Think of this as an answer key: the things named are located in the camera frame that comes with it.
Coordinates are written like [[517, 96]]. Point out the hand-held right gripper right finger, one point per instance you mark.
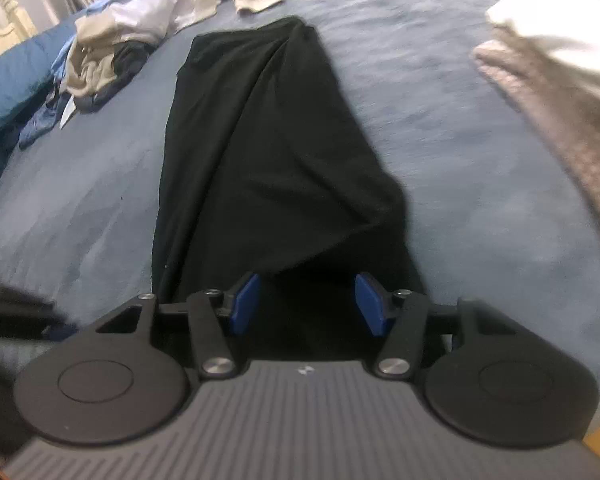
[[372, 305]]

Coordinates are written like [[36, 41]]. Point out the dark grey garment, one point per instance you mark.
[[130, 57]]

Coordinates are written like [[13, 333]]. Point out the blue jeans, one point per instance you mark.
[[40, 127]]

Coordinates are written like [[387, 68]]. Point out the beige patterned folded cloth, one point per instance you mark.
[[570, 130]]

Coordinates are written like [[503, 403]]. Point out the white shirt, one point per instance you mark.
[[67, 112]]

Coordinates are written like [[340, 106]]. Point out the blue duvet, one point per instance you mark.
[[10, 85]]

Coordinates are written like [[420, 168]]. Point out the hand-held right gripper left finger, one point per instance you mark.
[[242, 305]]

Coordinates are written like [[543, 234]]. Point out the black garment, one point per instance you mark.
[[260, 160]]

